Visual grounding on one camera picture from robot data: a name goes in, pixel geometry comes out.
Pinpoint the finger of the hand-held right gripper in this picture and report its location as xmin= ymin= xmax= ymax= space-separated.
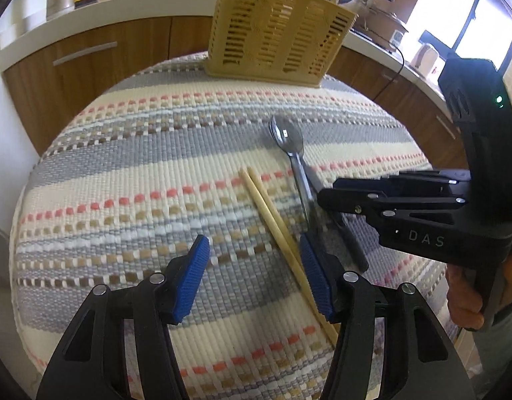
xmin=332 ymin=168 xmax=472 ymax=195
xmin=318 ymin=191 xmax=468 ymax=235

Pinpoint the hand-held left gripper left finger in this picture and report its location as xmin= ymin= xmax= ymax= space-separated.
xmin=36 ymin=234 xmax=211 ymax=400

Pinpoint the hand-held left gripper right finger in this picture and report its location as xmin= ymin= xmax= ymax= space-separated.
xmin=299 ymin=233 xmax=477 ymax=400

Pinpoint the metal spoon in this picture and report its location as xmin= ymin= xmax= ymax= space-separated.
xmin=268 ymin=115 xmax=323 ymax=234

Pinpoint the yellow plastic utensil basket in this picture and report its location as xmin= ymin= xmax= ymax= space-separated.
xmin=206 ymin=0 xmax=359 ymax=89

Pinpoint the person's right forearm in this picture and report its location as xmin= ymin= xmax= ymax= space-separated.
xmin=475 ymin=300 xmax=512 ymax=400

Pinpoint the person's right hand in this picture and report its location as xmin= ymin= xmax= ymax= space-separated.
xmin=445 ymin=252 xmax=512 ymax=332

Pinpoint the striped woven table mat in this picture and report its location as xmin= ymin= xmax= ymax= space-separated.
xmin=8 ymin=56 xmax=465 ymax=400

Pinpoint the white electric kettle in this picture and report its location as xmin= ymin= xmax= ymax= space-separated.
xmin=412 ymin=44 xmax=442 ymax=78

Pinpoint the dark-framed window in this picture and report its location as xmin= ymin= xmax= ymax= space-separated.
xmin=406 ymin=0 xmax=512 ymax=92

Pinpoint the beige rice cooker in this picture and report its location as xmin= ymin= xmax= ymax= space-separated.
xmin=356 ymin=0 xmax=409 ymax=46

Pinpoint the wooden base cabinet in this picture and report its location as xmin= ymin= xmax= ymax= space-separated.
xmin=2 ymin=14 xmax=469 ymax=171

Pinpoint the white kitchen countertop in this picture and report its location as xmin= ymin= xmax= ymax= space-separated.
xmin=0 ymin=0 xmax=463 ymax=113

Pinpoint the short metal cabinet handle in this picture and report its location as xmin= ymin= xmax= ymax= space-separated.
xmin=434 ymin=114 xmax=457 ymax=140

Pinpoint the black power cable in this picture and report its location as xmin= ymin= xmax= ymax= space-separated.
xmin=373 ymin=44 xmax=407 ymax=103

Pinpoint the long metal cabinet handle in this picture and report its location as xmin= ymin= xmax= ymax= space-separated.
xmin=53 ymin=42 xmax=118 ymax=66

